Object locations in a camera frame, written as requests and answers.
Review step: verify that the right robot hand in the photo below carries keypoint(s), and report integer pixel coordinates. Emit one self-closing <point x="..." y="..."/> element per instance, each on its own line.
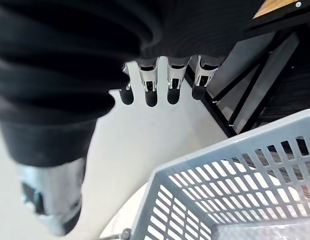
<point x="57" y="62"/>

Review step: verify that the grey plastic slotted basket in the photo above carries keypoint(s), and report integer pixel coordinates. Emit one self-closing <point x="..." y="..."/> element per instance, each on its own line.
<point x="227" y="180"/>

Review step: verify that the wooden shelf board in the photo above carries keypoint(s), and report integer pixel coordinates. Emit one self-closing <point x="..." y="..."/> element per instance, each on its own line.
<point x="277" y="6"/>

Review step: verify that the clear plastic bag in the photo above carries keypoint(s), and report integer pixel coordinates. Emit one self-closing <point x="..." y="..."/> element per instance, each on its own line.
<point x="270" y="231"/>

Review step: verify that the black metal shelf frame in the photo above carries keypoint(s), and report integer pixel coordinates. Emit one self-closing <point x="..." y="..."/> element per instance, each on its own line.
<point x="255" y="72"/>

